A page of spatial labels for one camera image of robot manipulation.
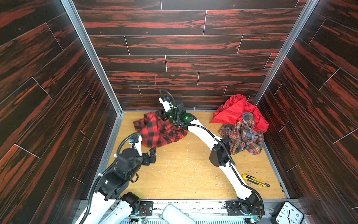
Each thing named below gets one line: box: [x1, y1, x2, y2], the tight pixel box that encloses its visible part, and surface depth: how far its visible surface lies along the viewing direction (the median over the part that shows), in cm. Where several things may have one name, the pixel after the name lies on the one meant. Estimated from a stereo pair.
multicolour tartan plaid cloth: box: [219, 111, 264, 156], surface depth 97 cm
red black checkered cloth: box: [133, 110, 189, 148], surface depth 98 cm
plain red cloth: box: [210, 94, 269, 133], surface depth 103 cm
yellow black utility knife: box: [241, 174, 271, 188], surface depth 84 cm
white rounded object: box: [162, 203, 197, 224], surface depth 71 cm
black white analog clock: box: [270, 200, 305, 224], surface depth 71 cm
